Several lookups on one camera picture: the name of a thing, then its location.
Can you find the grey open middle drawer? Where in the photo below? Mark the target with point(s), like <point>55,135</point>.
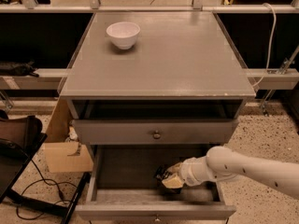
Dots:
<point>123,187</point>

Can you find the black cloth on rail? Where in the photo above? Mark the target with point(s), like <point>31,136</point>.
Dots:
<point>16,69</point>

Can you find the aluminium frame railing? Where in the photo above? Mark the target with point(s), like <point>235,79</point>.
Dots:
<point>15,34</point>

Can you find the grey wooden drawer cabinet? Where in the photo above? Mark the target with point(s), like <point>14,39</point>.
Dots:
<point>180,68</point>

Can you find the brown cardboard box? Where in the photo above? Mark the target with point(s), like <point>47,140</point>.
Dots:
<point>63,152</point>

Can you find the white ceramic bowl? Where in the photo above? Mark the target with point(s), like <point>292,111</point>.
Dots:
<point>123,34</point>

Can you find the black folding chair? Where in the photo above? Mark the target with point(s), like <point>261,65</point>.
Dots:
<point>20,140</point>

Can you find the black rxbar chocolate bar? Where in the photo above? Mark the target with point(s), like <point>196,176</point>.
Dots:
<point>161,174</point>

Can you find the brass upper drawer knob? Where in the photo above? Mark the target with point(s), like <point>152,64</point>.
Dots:
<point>156,135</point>

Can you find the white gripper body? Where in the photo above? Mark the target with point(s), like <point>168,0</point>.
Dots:
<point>188,172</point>

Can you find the grey upper drawer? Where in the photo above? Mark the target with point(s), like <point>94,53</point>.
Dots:
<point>139,132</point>

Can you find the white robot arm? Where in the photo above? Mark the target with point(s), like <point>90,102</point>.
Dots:
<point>221,164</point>

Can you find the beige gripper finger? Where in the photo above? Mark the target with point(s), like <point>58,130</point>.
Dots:
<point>174,168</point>
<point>173,182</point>

